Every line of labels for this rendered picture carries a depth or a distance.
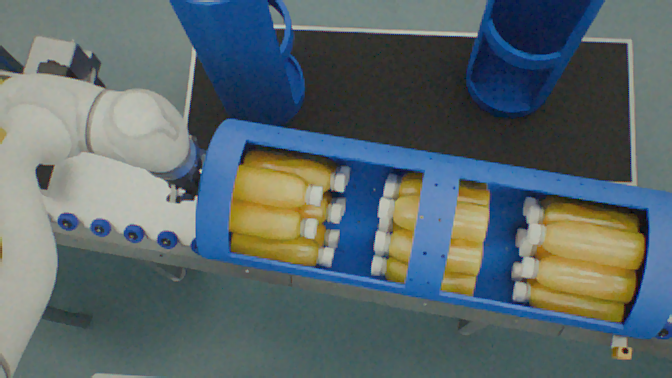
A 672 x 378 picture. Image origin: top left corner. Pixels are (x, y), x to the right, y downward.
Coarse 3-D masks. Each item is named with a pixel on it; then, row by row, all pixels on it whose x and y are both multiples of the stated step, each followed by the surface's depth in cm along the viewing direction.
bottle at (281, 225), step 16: (240, 208) 148; (256, 208) 149; (272, 208) 149; (240, 224) 148; (256, 224) 148; (272, 224) 147; (288, 224) 148; (304, 224) 149; (272, 240) 150; (288, 240) 150
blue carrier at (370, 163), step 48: (240, 144) 144; (288, 144) 145; (336, 144) 146; (336, 192) 167; (432, 192) 139; (528, 192) 159; (576, 192) 140; (624, 192) 142; (432, 240) 138; (384, 288) 147; (432, 288) 143; (480, 288) 158
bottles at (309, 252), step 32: (320, 160) 158; (320, 224) 156; (384, 224) 153; (256, 256) 153; (288, 256) 152; (320, 256) 152; (544, 256) 150; (448, 288) 149; (544, 288) 148; (608, 320) 147
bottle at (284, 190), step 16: (240, 176) 146; (256, 176) 146; (272, 176) 146; (288, 176) 146; (240, 192) 146; (256, 192) 145; (272, 192) 145; (288, 192) 145; (304, 192) 146; (288, 208) 147
